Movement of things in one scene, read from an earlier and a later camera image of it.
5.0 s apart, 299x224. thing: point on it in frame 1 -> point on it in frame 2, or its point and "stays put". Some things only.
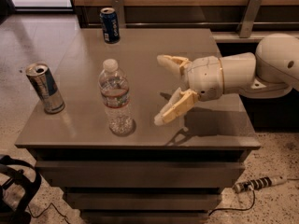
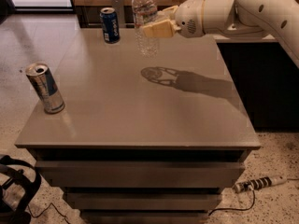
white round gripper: x=205 y=77 -> x=188 y=17
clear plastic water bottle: x=115 y=93 -> x=144 y=5
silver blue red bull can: x=46 y=88 stays put
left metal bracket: x=118 y=5 stays put
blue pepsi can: x=110 y=25 stays put
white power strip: x=258 y=183 stays put
